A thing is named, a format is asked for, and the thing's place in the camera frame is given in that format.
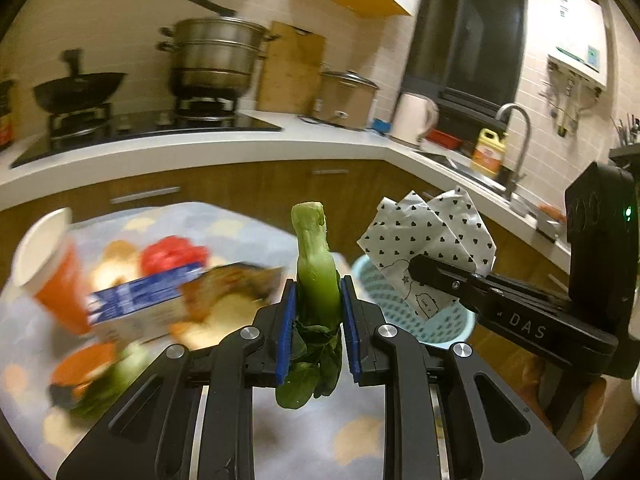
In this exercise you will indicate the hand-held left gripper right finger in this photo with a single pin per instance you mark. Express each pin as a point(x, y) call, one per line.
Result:
point(350, 330)

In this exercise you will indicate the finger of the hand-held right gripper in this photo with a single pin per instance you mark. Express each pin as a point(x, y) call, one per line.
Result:
point(445, 280)

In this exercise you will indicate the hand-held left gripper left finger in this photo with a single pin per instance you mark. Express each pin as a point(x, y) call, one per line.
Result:
point(282, 330)

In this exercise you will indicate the light blue plastic basket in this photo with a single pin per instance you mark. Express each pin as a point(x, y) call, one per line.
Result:
point(385, 295)

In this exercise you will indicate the heart print paper wrapper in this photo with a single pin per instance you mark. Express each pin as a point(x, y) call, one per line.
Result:
point(425, 230)

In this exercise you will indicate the green bok choy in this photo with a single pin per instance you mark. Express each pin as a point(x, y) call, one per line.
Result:
point(315, 275)

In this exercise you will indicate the red plastic bag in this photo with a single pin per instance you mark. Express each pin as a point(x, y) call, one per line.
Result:
point(165, 255)

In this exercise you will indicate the blue white carton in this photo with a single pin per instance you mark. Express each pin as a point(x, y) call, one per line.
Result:
point(135, 300)

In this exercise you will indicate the pale yellow peel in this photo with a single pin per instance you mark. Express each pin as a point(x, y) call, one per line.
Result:
point(115, 262)

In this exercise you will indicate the orange paper cup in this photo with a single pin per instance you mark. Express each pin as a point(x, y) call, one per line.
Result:
point(60, 285)

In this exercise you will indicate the dark grey sponge tray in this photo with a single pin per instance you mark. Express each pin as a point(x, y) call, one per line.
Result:
point(547, 227)

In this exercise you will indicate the steel sink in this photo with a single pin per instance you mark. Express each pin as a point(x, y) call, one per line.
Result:
point(450, 161)

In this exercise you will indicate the scale pattern table cloth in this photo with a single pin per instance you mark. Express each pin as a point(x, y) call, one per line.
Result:
point(225, 220)

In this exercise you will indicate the yellow detergent bottle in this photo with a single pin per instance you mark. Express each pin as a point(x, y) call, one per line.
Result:
point(487, 155)

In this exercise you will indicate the red plastic tray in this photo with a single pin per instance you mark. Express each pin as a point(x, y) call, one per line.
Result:
point(442, 137)

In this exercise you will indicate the wooden base cabinets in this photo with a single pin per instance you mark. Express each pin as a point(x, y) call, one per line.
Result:
point(240, 185)

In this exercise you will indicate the steel faucet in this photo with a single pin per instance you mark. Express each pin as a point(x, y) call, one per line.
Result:
point(522, 150)

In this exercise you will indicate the white electric kettle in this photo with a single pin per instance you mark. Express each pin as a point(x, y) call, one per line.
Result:
point(412, 120)

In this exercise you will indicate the small blue box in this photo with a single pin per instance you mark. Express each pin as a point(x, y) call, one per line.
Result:
point(381, 126)

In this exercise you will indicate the green leafy vegetable scrap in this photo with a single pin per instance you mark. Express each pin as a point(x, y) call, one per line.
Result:
point(120, 380)

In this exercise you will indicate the black utensil rack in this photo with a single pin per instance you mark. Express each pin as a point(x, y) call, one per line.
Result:
point(625, 145)

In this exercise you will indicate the brown rice cooker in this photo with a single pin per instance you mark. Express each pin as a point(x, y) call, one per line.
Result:
point(345, 102)

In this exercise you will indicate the black gas stove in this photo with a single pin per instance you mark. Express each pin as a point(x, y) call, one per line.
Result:
point(150, 130)

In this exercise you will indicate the dark window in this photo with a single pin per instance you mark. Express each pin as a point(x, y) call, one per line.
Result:
point(470, 35)

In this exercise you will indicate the wooden cutting board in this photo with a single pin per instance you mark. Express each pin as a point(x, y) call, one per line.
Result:
point(290, 70)

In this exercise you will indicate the steel steamer pot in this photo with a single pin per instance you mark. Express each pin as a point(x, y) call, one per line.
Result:
point(215, 60)

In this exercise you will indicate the white water heater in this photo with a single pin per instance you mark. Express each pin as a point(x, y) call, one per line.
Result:
point(575, 25)

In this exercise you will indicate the black wok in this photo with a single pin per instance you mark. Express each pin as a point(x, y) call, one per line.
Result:
point(75, 90)

